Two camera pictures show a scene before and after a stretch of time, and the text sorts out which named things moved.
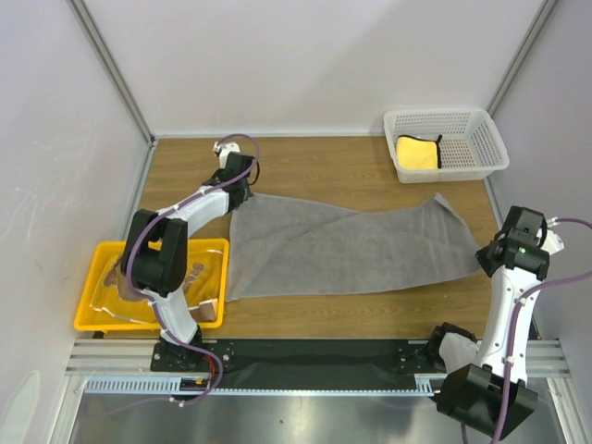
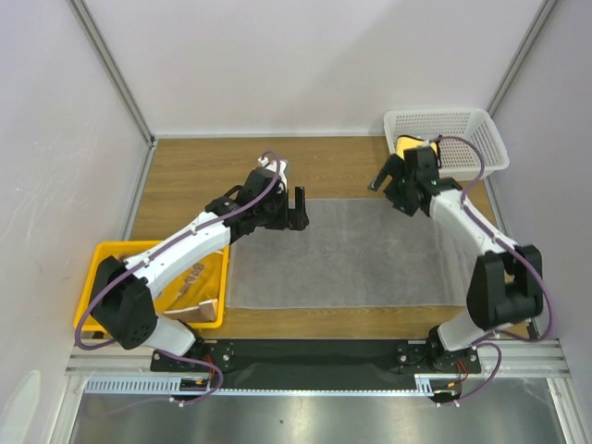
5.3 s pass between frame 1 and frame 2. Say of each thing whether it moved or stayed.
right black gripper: moved
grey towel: moved
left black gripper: moved
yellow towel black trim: stayed
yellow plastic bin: stayed
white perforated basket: stayed
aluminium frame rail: stayed
